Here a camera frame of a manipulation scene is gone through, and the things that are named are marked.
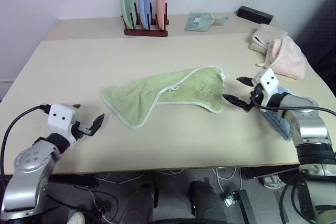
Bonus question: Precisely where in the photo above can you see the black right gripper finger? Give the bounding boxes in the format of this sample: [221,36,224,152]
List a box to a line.
[236,76,254,88]
[222,93,247,108]

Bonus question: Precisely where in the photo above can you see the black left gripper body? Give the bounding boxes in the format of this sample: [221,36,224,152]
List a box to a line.
[70,121,90,141]

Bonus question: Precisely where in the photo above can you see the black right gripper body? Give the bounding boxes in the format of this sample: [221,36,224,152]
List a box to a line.
[244,78,265,112]

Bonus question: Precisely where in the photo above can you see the blue folded towel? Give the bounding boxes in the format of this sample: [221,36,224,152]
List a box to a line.
[261,86,293,141]

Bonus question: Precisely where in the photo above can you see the pink folded towel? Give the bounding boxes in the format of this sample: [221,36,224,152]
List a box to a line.
[255,36,308,81]

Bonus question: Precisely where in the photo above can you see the beige folded towel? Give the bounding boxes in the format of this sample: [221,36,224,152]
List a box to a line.
[248,23,289,57]

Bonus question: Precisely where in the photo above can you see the green towel with white trim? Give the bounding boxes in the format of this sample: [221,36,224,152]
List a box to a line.
[101,64,227,130]

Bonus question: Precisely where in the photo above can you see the black rectangular box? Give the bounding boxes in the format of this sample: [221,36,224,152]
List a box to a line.
[236,5,275,25]

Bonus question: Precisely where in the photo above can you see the teal folded cloth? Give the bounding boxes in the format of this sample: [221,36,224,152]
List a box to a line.
[184,12,215,32]

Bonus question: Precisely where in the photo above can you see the white sneaker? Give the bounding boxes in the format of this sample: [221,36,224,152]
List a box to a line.
[259,173,286,190]

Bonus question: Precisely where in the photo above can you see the small grey connector box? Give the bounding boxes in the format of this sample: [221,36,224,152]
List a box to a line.
[223,194,235,207]

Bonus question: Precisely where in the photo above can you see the dark wooden plate rack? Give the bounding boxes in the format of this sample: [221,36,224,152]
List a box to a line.
[123,2,169,37]

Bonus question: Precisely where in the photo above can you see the dark rounded shape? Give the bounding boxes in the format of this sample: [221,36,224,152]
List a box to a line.
[188,178,228,221]

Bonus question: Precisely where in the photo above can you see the black metal bar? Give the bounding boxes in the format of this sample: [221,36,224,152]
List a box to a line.
[234,189,258,224]

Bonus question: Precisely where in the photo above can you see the green plate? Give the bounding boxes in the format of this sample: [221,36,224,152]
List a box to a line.
[119,0,139,29]

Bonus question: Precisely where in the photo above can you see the pink plate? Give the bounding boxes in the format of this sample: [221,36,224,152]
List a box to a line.
[155,0,167,29]

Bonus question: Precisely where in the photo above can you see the blue plate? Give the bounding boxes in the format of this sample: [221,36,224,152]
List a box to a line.
[137,0,152,29]

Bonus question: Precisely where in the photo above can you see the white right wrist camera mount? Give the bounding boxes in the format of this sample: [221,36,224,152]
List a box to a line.
[253,68,280,107]

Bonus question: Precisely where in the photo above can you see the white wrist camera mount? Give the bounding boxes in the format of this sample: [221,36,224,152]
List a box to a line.
[47,103,77,146]
[253,68,280,107]

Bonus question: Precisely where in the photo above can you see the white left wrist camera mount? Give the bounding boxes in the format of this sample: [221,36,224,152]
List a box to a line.
[47,103,77,146]

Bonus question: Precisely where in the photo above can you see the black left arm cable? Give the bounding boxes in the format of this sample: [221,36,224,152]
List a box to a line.
[0,104,51,180]

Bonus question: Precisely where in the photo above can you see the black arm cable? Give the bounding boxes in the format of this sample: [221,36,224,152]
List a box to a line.
[249,91,336,116]
[0,104,51,180]

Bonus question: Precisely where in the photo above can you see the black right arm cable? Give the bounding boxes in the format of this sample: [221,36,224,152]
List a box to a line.
[249,91,336,116]

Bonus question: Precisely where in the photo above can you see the white floor cable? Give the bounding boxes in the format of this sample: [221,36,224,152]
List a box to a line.
[211,167,238,194]
[97,170,146,186]

